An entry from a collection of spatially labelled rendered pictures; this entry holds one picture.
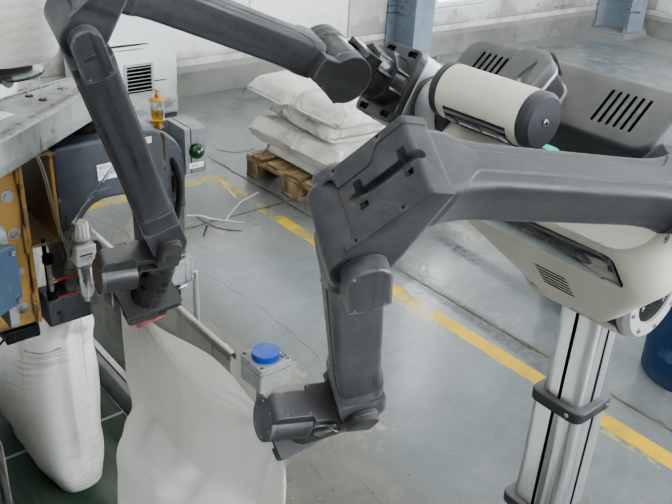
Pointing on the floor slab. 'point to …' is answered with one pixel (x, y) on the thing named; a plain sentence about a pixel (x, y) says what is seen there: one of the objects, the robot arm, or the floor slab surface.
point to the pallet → (292, 185)
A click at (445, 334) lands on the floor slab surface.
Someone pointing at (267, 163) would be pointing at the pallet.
